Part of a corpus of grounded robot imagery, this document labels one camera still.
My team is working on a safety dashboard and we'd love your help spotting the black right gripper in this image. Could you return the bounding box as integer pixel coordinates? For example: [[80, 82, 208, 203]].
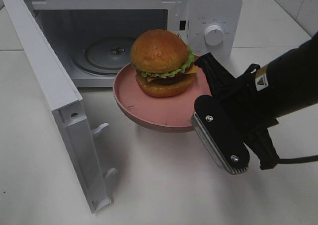
[[194, 53, 279, 170]]

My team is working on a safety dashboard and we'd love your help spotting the pink round plate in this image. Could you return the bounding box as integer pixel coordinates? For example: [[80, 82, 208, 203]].
[[113, 64, 211, 133]]

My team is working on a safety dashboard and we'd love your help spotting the toy burger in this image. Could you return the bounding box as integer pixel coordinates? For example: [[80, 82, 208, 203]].
[[130, 29, 197, 97]]

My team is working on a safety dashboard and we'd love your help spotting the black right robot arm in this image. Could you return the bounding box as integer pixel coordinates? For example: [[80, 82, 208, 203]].
[[191, 36, 318, 174]]

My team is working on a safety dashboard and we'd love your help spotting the white upper power knob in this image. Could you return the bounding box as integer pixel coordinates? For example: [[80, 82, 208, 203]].
[[204, 23, 224, 46]]

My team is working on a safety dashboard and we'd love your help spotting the white warning label sticker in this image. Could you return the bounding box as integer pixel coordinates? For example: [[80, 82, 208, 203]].
[[173, 31, 186, 41]]

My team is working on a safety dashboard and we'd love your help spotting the glass turntable tray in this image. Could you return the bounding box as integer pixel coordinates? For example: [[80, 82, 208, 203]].
[[71, 36, 136, 75]]

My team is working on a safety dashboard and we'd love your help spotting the white microwave oven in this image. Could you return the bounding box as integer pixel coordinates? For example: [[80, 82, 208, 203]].
[[4, 0, 242, 87]]

